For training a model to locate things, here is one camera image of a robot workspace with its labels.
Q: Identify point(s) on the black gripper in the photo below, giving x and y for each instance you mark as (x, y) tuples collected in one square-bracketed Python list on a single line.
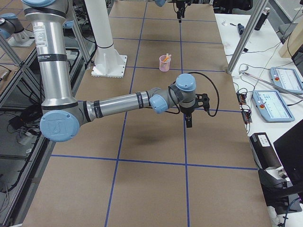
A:
[(179, 9), (187, 109)]

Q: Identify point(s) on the orange marker pen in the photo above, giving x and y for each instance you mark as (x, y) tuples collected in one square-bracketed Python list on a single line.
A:
[(168, 56)]

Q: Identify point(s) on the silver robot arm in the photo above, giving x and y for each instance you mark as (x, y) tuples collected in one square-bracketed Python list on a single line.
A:
[(63, 115), (161, 3)]

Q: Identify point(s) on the pink mesh pen holder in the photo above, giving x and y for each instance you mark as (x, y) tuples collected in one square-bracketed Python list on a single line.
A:
[(164, 66)]

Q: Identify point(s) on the metal reacher grabber stick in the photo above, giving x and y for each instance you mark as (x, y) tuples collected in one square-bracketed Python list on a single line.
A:
[(245, 72)]

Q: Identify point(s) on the near blue teach pendant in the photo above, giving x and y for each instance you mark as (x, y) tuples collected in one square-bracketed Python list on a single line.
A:
[(271, 106)]

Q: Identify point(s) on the blue teach pendant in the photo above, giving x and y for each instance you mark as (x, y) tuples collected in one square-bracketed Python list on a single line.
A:
[(287, 79), (271, 106)]

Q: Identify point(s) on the black water bottle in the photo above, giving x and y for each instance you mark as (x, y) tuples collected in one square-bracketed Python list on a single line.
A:
[(262, 18)]

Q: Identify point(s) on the black cardboard box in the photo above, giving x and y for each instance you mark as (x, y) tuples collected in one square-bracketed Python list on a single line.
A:
[(263, 151)]

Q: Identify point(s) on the black monitor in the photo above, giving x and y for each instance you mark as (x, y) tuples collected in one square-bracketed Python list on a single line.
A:
[(289, 148)]

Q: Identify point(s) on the far blue teach pendant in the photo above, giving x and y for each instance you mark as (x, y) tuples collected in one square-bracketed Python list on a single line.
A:
[(287, 79)]

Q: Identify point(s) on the aluminium frame post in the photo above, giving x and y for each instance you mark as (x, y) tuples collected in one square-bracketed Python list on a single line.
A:
[(246, 34)]

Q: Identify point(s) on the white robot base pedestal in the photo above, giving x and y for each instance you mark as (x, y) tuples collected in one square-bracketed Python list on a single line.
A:
[(108, 62)]

